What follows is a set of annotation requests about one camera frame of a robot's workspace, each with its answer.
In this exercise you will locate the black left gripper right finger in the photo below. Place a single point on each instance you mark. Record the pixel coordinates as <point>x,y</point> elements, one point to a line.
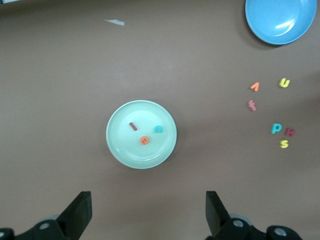
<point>225,227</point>

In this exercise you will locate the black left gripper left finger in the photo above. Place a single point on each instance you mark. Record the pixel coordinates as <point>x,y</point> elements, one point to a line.
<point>65,225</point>

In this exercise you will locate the orange foam letter e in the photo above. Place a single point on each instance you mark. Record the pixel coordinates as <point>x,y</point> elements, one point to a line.
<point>144,140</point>

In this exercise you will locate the dark red foam letter i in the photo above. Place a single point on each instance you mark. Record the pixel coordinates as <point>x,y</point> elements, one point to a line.
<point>133,126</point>

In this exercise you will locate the teal foam letter c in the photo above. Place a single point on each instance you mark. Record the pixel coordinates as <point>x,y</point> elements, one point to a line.
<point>158,127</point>

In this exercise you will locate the pale green plate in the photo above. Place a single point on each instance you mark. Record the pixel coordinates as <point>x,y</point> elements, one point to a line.
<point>125,155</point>

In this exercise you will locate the yellow foam letter s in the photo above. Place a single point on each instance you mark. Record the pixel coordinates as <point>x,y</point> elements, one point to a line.
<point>284,143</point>

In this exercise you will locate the teal foam letter p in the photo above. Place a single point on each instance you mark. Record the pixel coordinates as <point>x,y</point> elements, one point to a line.
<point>275,128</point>

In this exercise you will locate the dark red foam letter n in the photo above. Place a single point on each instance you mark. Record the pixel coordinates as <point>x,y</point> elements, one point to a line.
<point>290,132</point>

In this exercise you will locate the pink red foam letter f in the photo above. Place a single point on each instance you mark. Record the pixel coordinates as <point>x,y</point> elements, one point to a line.
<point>252,105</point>

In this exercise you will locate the brown table cover sheet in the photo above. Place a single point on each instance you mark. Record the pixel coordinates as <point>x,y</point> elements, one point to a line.
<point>75,100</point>

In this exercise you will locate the orange foam letter v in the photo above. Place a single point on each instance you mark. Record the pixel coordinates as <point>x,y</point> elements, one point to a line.
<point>255,86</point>

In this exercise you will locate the yellow foam letter u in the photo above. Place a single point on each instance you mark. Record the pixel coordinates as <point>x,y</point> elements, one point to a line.
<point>284,84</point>

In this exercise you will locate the small white paper scrap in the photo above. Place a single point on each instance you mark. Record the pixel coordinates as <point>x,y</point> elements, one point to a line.
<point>115,22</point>

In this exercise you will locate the blue plate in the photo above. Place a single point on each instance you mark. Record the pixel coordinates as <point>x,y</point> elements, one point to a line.
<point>280,20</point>

